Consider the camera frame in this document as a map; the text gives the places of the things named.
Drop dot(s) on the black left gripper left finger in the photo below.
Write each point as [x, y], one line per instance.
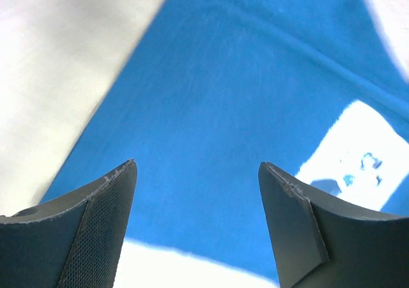
[74, 240]

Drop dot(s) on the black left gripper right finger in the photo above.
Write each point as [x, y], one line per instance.
[320, 240]

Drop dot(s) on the blue mickey print t-shirt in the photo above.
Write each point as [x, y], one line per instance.
[217, 87]

